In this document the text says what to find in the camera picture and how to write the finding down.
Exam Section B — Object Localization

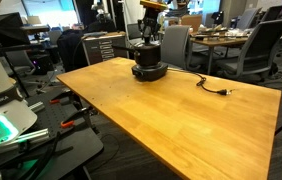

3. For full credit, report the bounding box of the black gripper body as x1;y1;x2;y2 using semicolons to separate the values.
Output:
137;8;160;38

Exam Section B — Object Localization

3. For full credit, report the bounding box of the black cooking pot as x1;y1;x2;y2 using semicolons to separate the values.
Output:
113;44;161;69

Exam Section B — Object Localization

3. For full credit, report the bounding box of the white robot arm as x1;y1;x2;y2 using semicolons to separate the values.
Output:
138;0;189;38

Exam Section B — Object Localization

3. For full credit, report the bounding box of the black electric hot plate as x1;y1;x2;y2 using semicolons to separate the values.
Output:
131;63;168;81

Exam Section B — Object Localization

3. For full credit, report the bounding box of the wooden desk with clutter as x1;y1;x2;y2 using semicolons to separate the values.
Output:
190;26;282;76

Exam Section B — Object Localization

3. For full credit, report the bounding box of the grey mesh office chair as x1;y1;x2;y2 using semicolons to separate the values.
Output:
216;19;282;80

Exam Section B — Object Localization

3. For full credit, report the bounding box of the black stove power cable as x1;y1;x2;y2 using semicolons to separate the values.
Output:
167;67;233;97

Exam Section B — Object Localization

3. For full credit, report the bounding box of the orange handled clamp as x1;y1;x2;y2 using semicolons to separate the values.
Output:
60;107;93;129
49;90;77;104

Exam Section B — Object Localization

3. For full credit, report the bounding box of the black mounting base plate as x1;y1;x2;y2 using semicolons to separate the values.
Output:
0;90;104;180

